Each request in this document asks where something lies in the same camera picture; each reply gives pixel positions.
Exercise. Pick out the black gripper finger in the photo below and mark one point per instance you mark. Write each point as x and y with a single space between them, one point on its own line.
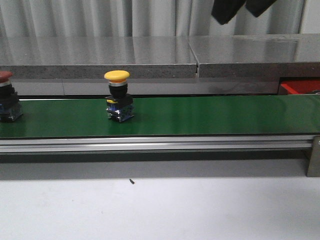
224 10
258 7

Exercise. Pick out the red plastic bin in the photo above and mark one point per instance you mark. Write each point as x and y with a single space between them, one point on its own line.
300 87

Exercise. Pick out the white pleated curtain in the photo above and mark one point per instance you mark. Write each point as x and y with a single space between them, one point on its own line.
141 18

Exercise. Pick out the aluminium conveyor frame rail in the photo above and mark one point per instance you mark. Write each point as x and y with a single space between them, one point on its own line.
157 143

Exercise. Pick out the grey stone counter slab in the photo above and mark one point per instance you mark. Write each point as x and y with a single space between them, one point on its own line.
162 57

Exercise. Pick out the steel conveyor support bracket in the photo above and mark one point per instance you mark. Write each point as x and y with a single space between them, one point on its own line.
314 159

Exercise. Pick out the red mushroom push button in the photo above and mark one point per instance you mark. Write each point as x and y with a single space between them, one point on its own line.
10 106

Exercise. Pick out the green conveyor belt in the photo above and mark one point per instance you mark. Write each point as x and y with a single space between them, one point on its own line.
205 115

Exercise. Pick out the yellow mushroom push button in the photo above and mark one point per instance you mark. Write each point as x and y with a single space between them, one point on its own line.
119 104

